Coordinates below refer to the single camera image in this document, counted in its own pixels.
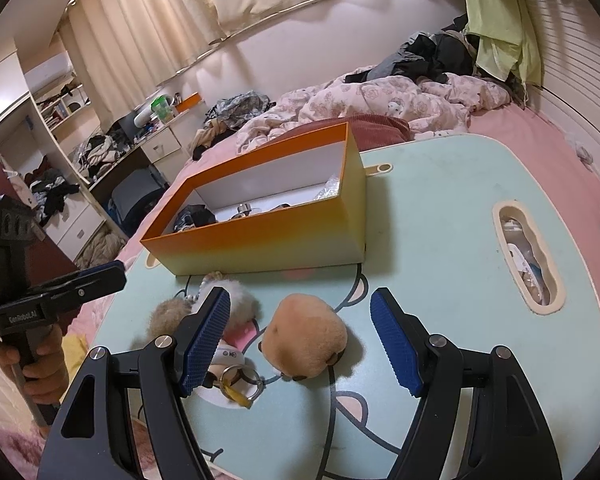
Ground orange cardboard box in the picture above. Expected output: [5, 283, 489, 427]
[140, 121, 368, 277]

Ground black lace cloth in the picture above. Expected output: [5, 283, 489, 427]
[172, 205, 219, 234]

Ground pile of dark clothes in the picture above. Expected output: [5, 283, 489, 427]
[345, 15, 481, 86]

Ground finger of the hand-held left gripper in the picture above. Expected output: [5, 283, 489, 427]
[29, 260, 127, 319]

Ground dark clothes heap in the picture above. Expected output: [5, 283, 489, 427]
[27, 170, 81, 226]

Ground grey suitcase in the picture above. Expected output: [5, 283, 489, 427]
[107, 167, 163, 233]

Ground white desk drawer unit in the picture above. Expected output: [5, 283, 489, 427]
[140, 125, 191, 166]

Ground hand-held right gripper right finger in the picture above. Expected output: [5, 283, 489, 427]
[370, 287, 563, 480]

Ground pink fuzzy blanket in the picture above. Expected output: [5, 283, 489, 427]
[0, 345, 151, 480]

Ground person's left hand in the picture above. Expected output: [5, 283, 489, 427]
[0, 331, 71, 427]

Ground clear plastic bag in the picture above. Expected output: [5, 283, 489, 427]
[314, 174, 342, 202]

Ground brown plush toy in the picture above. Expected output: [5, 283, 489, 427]
[259, 294, 366, 382]

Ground dark pink pillow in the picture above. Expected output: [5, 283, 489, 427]
[310, 115, 413, 153]

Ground clothes pile on desk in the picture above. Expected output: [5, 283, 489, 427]
[72, 132, 131, 181]

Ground pink floral quilt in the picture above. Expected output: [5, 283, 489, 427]
[235, 72, 513, 156]

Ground fluffy pompom keychain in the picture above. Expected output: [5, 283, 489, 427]
[147, 271, 263, 346]

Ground white slatted headboard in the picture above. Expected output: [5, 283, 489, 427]
[520, 0, 600, 186]

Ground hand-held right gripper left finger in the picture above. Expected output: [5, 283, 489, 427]
[39, 287, 232, 480]

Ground grey patterned clothes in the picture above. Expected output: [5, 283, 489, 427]
[205, 91, 276, 128]

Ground white air conditioner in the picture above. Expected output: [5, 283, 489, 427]
[24, 55, 76, 93]

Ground white wall cabinet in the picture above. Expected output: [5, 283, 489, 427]
[0, 52, 28, 133]

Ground white open shelf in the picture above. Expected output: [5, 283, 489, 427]
[27, 77, 103, 181]

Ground yellow-green garment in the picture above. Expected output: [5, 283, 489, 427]
[457, 0, 543, 86]

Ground white low drawers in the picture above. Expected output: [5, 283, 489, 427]
[45, 195, 116, 261]

